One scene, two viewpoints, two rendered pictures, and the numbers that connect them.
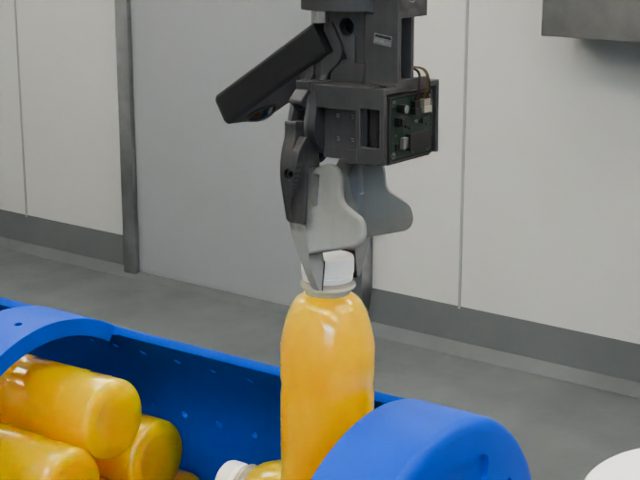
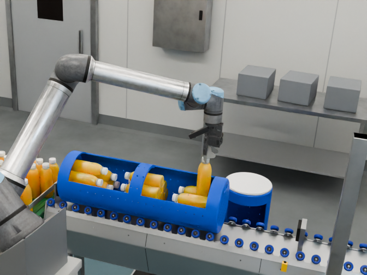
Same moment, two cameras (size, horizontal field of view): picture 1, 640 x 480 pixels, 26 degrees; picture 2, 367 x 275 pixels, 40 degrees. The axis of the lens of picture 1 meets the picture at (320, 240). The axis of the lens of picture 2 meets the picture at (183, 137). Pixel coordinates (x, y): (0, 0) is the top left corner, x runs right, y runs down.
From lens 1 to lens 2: 1.67 m
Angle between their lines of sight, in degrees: 21
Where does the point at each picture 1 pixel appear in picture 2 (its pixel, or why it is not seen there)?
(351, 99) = (214, 138)
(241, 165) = not seen: hidden behind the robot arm
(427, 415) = (221, 179)
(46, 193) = not seen: outside the picture
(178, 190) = (32, 85)
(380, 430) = (216, 183)
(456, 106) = (124, 62)
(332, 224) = (209, 154)
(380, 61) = (218, 132)
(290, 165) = (205, 147)
